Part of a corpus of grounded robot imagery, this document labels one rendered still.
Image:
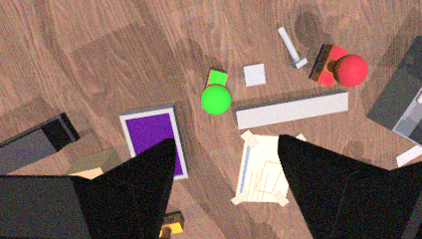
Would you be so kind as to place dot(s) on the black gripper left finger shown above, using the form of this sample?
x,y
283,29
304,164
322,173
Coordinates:
x,y
127,202

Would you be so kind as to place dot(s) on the red rubber stamp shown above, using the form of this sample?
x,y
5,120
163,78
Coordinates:
x,y
334,64

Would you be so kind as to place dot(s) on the tan box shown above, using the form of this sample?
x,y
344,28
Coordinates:
x,y
95,164

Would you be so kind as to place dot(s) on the cream paper card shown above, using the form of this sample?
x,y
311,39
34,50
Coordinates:
x,y
261,175

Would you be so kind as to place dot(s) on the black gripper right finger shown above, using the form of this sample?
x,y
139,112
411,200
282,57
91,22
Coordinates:
x,y
344,198

